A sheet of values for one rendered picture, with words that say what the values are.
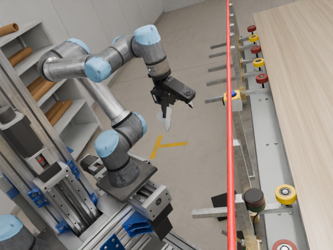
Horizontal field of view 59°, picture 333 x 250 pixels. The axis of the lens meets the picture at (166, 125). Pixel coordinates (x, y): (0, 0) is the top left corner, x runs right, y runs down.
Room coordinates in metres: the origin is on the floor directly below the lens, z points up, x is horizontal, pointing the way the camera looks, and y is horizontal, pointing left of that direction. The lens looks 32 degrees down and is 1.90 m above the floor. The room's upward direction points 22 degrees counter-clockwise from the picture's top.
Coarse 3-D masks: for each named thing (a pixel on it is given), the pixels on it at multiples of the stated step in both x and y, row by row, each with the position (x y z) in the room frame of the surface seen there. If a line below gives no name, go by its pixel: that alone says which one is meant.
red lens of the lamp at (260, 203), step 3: (264, 198) 0.61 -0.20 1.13; (246, 201) 0.62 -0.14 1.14; (258, 201) 0.59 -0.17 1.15; (261, 201) 0.59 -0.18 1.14; (264, 201) 0.60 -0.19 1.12; (249, 204) 0.61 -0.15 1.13; (252, 204) 0.60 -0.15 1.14; (255, 204) 0.59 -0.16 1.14; (258, 204) 0.59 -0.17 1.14; (261, 204) 0.59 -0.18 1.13; (255, 207) 0.59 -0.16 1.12
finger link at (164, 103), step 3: (165, 99) 0.89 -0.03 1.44; (162, 102) 0.90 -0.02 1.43; (165, 102) 0.89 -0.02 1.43; (162, 105) 0.89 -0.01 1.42; (165, 105) 0.89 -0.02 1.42; (168, 105) 0.90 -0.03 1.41; (162, 108) 0.89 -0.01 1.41; (165, 108) 0.89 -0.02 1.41; (162, 111) 0.89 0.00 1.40; (165, 111) 0.88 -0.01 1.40; (165, 114) 0.88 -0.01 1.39; (165, 117) 0.88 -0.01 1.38
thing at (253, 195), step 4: (252, 188) 0.65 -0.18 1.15; (248, 192) 0.64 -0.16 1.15; (252, 192) 0.63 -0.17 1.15; (256, 192) 0.63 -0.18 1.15; (260, 192) 0.62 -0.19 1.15; (248, 196) 0.62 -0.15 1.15; (252, 196) 0.62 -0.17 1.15; (256, 196) 0.61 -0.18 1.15; (260, 196) 0.61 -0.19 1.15; (248, 200) 0.61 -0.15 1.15; (252, 200) 0.60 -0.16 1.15; (256, 200) 0.60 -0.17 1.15; (248, 212) 0.62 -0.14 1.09; (256, 216) 0.63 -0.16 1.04
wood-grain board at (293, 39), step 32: (320, 0) 2.62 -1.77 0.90; (288, 32) 2.22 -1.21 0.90; (320, 32) 2.00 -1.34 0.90; (288, 64) 1.73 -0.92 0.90; (320, 64) 1.58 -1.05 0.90; (288, 96) 1.39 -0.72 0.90; (320, 96) 1.28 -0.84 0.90; (288, 128) 1.13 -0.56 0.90; (320, 128) 1.04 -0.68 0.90; (288, 160) 0.93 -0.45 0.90; (320, 160) 0.87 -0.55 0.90; (320, 192) 0.72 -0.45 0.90; (320, 224) 0.60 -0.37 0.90
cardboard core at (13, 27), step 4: (12, 24) 3.27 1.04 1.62; (16, 24) 3.31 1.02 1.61; (0, 28) 3.33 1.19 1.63; (4, 28) 3.30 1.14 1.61; (8, 28) 3.27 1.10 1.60; (12, 28) 3.25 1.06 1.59; (16, 28) 3.32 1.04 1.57; (0, 32) 3.32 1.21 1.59; (4, 32) 3.30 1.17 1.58; (8, 32) 3.29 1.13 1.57; (12, 32) 3.30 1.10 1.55; (0, 36) 3.37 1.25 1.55
